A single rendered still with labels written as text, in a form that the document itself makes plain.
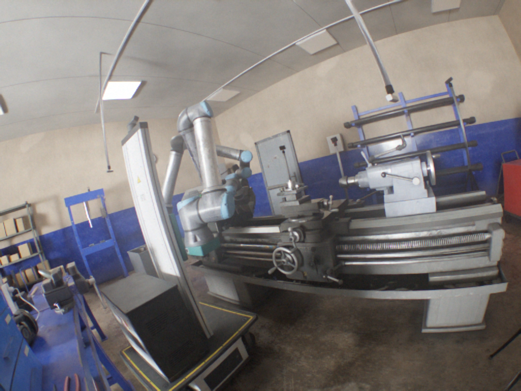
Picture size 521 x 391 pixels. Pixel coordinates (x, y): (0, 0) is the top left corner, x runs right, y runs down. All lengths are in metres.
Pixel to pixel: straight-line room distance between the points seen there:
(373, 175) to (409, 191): 0.27
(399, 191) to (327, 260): 0.63
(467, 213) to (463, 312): 0.68
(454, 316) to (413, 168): 1.04
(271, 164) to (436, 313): 4.89
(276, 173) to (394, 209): 4.36
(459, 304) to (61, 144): 6.13
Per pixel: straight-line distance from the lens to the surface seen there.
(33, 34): 3.03
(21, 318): 1.27
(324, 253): 1.40
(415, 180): 1.41
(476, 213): 1.42
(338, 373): 1.57
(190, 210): 1.25
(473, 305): 1.70
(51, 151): 5.28
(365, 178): 1.52
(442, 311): 1.68
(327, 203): 1.41
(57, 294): 1.47
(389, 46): 4.92
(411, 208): 1.44
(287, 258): 1.48
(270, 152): 5.55
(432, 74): 4.75
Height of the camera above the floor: 1.29
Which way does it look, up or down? 5 degrees down
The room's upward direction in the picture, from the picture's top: 14 degrees counter-clockwise
